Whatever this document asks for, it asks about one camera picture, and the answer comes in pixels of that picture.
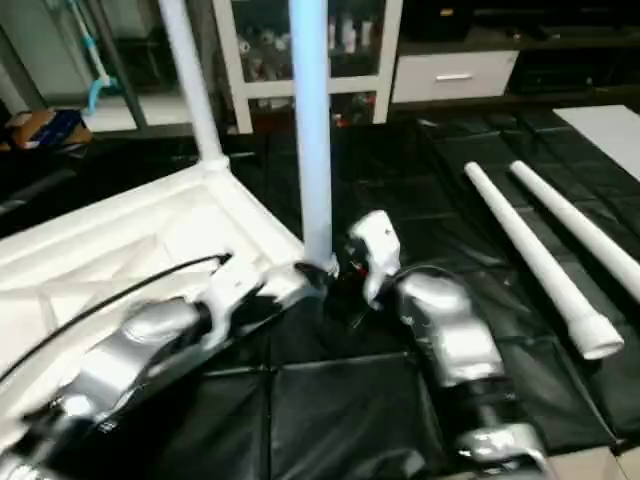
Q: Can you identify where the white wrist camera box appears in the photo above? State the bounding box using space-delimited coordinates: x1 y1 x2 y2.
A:
196 256 269 345
344 210 403 307

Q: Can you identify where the white drawer unit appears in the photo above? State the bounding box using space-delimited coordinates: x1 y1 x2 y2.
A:
391 50 522 104

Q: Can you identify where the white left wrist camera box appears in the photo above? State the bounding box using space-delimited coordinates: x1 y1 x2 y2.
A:
196 256 269 345

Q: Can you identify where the white glass-door cabinet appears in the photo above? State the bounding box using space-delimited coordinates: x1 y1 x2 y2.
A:
212 0 405 133

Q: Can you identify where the white plastic table leg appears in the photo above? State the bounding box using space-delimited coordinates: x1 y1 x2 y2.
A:
156 0 232 173
288 0 337 271
508 159 640 303
462 161 626 361

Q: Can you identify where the white flat board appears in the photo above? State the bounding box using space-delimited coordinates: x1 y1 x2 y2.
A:
552 104 640 183

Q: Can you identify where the blue plastic bag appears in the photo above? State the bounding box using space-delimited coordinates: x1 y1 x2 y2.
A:
28 108 93 147

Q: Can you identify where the brown cardboard box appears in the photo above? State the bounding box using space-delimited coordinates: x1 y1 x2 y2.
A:
0 110 35 149

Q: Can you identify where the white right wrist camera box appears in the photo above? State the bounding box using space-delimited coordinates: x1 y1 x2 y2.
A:
344 210 403 307

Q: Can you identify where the light blue hooked pole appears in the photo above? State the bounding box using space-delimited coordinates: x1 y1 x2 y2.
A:
66 0 119 113

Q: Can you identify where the black work mat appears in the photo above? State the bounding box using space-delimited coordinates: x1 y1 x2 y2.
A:
0 105 640 480

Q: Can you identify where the white plastic table top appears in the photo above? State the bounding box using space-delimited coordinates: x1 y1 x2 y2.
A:
0 156 333 447

